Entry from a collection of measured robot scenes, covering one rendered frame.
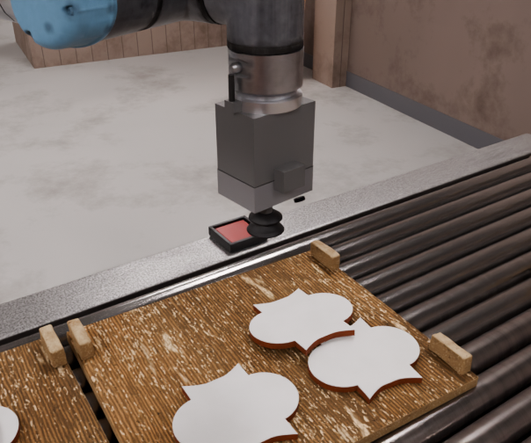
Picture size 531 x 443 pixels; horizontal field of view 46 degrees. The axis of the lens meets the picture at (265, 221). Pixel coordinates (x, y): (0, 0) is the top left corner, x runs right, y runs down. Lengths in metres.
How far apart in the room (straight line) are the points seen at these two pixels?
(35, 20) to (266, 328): 0.48
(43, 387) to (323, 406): 0.34
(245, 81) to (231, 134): 0.06
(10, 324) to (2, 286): 1.81
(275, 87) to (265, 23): 0.06
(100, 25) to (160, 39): 5.56
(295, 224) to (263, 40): 0.59
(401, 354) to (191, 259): 0.40
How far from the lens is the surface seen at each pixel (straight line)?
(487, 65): 3.94
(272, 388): 0.76
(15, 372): 0.85
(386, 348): 0.82
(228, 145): 0.65
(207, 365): 0.80
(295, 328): 0.83
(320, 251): 0.98
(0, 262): 2.94
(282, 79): 0.61
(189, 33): 6.19
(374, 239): 1.10
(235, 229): 1.09
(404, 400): 0.78
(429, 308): 0.95
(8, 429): 0.77
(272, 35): 0.59
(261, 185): 0.64
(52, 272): 2.79
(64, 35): 0.54
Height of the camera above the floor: 1.47
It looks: 29 degrees down
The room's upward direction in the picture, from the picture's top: straight up
